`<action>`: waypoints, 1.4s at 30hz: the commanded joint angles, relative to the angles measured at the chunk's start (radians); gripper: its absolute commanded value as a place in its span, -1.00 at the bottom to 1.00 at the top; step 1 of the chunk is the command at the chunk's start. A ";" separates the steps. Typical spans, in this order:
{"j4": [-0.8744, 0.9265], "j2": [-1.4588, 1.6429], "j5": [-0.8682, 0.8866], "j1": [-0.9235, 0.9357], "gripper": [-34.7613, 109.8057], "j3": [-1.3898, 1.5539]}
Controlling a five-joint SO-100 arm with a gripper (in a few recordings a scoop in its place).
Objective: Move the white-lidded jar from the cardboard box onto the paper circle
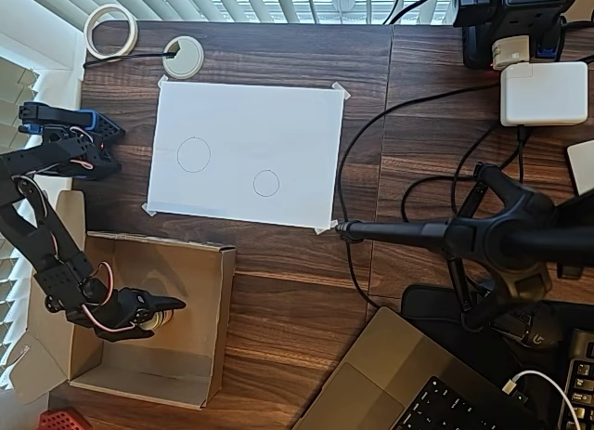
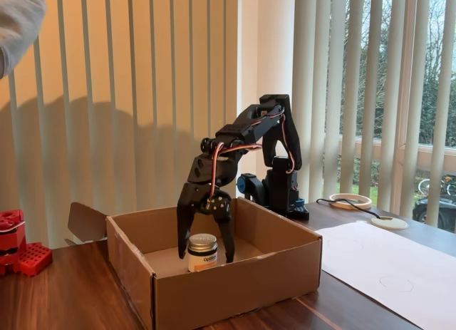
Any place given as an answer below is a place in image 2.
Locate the small jar with silver lid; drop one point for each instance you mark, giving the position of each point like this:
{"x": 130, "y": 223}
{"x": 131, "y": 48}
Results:
{"x": 202, "y": 253}

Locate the white vertical blinds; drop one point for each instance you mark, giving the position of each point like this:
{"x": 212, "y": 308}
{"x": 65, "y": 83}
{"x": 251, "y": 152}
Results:
{"x": 117, "y": 95}

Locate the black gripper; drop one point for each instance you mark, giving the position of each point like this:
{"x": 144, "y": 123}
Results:
{"x": 197, "y": 198}

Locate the red leader arm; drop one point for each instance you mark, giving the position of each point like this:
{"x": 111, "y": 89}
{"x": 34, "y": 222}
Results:
{"x": 32, "y": 258}

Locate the dark car outside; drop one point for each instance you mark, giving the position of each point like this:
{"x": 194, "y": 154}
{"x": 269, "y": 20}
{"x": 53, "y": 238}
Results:
{"x": 420, "y": 209}

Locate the bicycle outside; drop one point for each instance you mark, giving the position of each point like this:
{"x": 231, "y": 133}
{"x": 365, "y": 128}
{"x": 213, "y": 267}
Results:
{"x": 447, "y": 185}

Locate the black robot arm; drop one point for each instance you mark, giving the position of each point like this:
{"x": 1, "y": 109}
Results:
{"x": 288, "y": 130}

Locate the masking tape roll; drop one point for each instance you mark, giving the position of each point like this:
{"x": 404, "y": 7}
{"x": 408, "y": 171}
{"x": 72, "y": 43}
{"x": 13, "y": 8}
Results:
{"x": 351, "y": 203}

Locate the open cardboard box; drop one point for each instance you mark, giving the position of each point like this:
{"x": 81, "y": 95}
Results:
{"x": 231, "y": 291}

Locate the white paper sheet with circles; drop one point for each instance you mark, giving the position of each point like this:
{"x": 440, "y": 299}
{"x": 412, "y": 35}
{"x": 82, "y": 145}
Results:
{"x": 392, "y": 262}

